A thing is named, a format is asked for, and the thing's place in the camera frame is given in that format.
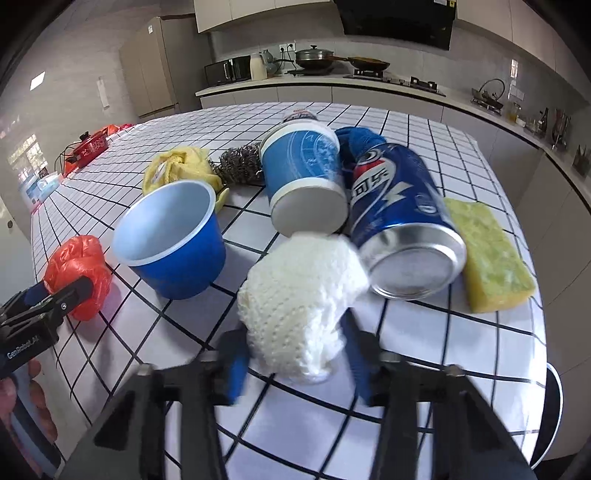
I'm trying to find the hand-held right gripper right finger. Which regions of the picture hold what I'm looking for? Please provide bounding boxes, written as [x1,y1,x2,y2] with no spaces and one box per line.
[342,314,539,480]

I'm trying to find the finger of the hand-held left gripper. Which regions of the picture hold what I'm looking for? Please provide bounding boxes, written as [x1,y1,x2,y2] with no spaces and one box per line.
[32,275,93,324]
[0,281,52,321]

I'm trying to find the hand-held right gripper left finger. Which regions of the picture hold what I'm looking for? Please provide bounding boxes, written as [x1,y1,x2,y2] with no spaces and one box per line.
[60,330,252,480]

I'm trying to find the red plastic bag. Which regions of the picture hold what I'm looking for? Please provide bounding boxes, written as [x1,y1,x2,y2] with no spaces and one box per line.
[43,234,113,322]

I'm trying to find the white knit cloth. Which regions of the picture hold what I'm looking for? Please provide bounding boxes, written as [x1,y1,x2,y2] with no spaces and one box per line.
[236,232,370,385]

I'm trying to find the blue and white plastic packet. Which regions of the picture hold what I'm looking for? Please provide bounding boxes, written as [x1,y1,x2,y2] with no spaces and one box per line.
[281,108,324,127]

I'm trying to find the person's left hand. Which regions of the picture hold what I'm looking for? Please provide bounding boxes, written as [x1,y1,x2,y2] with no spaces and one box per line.
[0,360,60,476]

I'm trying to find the white checked tablecloth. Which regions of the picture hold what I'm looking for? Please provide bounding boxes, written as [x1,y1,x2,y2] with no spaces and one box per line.
[30,102,548,480]

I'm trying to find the blue tissue pack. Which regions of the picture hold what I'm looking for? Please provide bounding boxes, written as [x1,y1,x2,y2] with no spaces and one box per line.
[21,171,61,204]

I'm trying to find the blue plastic cup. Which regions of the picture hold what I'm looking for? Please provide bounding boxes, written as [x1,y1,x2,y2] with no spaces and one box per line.
[112,180,227,301]

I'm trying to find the red electric pot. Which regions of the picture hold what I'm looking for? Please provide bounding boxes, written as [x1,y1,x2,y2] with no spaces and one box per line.
[65,130,112,168]

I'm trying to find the yellow sponge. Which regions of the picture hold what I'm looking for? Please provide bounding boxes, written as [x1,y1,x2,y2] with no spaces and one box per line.
[443,198,537,315]

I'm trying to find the yellow cloth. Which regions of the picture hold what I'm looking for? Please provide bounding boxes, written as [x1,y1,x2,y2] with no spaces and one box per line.
[142,145,230,214]

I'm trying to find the blue soda can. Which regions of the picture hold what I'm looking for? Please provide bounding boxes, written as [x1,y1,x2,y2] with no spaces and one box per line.
[348,142,468,301]

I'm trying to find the steel wool scrubber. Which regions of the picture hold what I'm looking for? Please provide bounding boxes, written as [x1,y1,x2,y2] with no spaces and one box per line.
[213,142,265,186]

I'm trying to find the blue paper cup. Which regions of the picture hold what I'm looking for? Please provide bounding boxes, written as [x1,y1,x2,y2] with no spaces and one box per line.
[259,121,350,238]

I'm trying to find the blue cloth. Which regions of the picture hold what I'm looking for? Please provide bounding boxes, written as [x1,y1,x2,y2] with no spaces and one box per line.
[333,126,389,169]

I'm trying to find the beige refrigerator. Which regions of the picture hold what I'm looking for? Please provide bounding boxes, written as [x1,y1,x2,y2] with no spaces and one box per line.
[119,16,181,123]

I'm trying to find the black microwave oven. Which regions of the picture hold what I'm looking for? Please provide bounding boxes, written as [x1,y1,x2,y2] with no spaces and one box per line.
[204,56,252,87]

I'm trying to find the gas stove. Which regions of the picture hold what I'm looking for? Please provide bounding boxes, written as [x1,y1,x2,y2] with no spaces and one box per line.
[344,69,448,97]

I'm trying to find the frying pan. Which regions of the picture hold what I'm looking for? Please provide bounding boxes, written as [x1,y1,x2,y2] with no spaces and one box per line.
[346,55,391,72]

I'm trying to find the utensil holder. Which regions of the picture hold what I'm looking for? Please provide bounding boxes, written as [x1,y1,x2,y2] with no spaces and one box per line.
[573,145,591,177]

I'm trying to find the wok with glass lid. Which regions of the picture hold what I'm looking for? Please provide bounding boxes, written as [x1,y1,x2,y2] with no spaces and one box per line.
[294,45,349,71]

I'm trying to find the black range hood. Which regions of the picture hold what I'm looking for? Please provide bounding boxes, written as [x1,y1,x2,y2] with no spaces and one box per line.
[333,0,458,51]

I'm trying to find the black power cable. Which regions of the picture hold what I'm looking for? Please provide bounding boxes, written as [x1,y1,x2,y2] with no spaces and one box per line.
[55,143,81,172]

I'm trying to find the upper wall cabinets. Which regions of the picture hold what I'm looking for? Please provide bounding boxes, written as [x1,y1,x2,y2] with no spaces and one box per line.
[194,0,342,33]

